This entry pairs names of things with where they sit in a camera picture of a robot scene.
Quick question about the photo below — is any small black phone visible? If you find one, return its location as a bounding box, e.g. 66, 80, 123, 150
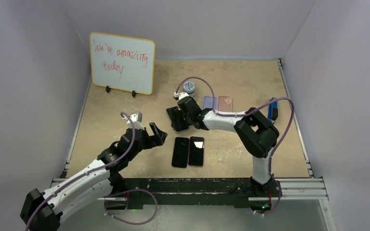
172, 137, 190, 168

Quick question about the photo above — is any purple phone black screen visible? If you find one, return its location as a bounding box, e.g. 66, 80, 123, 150
188, 137, 205, 167

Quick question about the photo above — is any pink phone case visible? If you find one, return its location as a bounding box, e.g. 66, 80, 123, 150
217, 95, 232, 112

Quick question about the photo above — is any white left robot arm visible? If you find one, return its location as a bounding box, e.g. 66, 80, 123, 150
20, 122, 168, 231

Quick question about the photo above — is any orange framed whiteboard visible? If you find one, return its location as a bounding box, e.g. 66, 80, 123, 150
89, 32, 156, 95

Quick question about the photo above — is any blue black stapler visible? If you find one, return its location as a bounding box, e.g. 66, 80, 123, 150
267, 102, 278, 124

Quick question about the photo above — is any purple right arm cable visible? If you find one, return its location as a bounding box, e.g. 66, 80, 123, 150
174, 77, 295, 179

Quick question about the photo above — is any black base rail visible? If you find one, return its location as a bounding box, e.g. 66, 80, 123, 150
111, 178, 282, 212

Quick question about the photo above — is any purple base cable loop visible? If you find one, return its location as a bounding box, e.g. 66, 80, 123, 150
104, 189, 159, 226

